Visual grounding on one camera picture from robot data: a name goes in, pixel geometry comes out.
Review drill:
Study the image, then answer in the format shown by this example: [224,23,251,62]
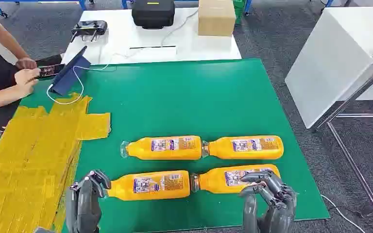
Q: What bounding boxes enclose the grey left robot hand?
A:
[65,169,112,233]

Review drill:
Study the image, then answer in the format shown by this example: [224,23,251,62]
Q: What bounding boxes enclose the person's right hand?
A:
[14,68,41,97]

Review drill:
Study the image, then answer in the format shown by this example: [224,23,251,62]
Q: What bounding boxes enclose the person's left hand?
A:
[15,58,38,70]

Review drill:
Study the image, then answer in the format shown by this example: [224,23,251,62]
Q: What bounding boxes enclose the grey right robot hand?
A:
[238,170,298,233]

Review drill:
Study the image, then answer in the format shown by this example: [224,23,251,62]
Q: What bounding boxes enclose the black phone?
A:
[35,64,66,80]

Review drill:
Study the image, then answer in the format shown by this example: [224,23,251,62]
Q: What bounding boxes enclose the orange drink bottle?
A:
[202,135,284,161]
[120,135,203,161]
[190,164,281,195]
[107,170,191,201]

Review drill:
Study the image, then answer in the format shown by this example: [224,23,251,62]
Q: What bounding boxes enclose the tablet in blue case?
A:
[50,46,92,97]

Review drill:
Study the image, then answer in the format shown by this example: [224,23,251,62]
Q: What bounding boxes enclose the black handheld controller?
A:
[70,20,108,43]

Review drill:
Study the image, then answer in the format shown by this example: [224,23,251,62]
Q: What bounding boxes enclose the white power strip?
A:
[129,45,178,56]

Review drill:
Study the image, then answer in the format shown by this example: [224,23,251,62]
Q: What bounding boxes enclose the black carry case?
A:
[131,0,175,30]

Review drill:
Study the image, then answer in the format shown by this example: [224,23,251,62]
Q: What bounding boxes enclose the green mat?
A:
[19,58,330,233]

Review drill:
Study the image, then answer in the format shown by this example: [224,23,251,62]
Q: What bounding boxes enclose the white side table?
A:
[284,6,373,130]

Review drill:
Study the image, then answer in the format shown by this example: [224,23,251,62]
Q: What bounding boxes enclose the cardboard box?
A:
[198,0,237,37]

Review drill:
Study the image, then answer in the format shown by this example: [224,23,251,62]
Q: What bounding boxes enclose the green crate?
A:
[232,0,248,25]

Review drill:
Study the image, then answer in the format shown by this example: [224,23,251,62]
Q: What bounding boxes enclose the white charging cable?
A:
[46,53,133,105]

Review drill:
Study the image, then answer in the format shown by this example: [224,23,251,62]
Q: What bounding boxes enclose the white floor cable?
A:
[321,194,366,233]

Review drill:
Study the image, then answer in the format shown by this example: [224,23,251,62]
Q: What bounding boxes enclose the grey cable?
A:
[160,9,200,47]

